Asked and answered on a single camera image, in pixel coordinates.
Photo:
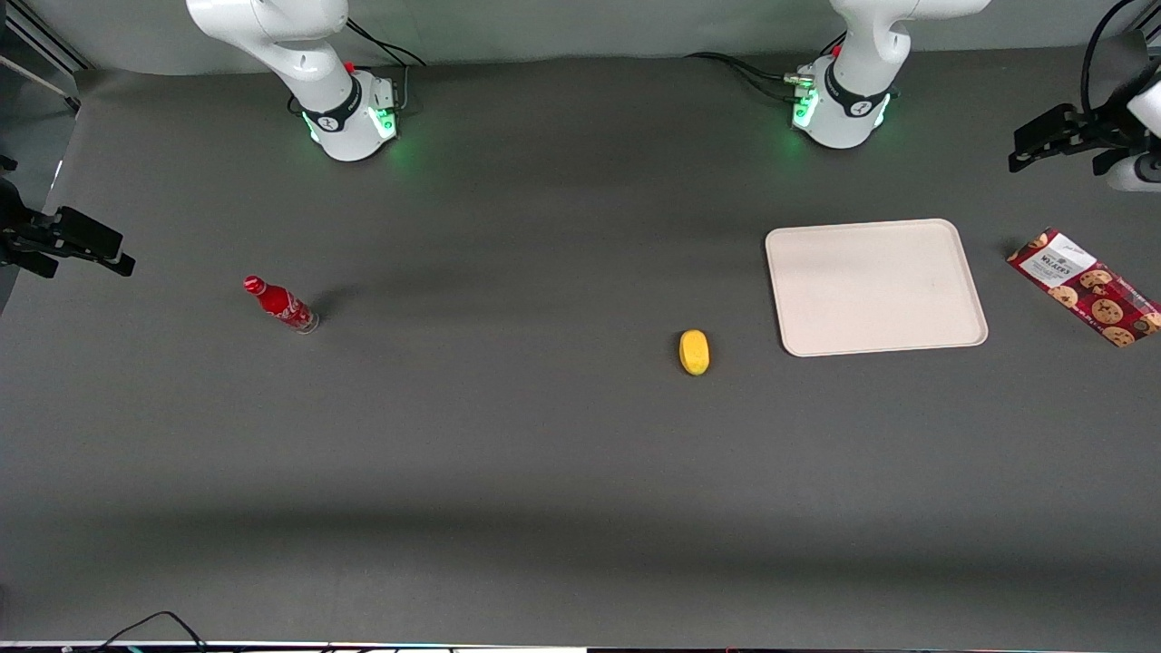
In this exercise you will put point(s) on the red cola bottle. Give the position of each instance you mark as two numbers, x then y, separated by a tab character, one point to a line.
279	304

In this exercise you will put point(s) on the beige plastic tray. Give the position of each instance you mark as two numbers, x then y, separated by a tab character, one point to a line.
875	286

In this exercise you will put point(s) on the yellow lemon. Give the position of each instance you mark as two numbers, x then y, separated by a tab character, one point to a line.
694	352

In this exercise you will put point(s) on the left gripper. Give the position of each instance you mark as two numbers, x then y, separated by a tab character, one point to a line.
1091	129

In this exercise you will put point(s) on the aluminium frame profile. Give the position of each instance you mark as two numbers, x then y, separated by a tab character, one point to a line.
41	41

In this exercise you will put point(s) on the red cookie box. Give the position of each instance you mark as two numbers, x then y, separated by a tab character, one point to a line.
1086	286

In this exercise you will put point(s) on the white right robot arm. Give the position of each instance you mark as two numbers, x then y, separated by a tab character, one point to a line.
308	54

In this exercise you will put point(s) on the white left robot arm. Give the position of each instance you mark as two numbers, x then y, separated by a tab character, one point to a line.
857	82

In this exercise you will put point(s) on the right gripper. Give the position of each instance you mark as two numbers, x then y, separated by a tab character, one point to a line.
20	231

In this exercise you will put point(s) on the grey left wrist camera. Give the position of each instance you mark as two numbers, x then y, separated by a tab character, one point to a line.
1138	172

